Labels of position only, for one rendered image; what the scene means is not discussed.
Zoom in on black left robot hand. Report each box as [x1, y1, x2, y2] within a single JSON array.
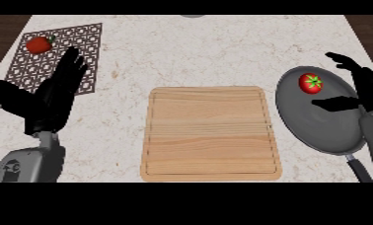
[[0, 45, 88, 137]]

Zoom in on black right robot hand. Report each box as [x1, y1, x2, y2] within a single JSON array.
[[311, 51, 373, 113]]

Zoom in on red tomato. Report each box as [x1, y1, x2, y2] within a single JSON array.
[[298, 72, 324, 95]]

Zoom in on grey frying pan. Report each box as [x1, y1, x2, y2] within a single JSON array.
[[274, 65, 373, 184]]

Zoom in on wooden cutting board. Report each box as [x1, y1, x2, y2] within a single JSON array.
[[138, 86, 284, 183]]

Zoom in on brown patterned placemat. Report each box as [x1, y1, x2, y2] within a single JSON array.
[[3, 22, 103, 97]]

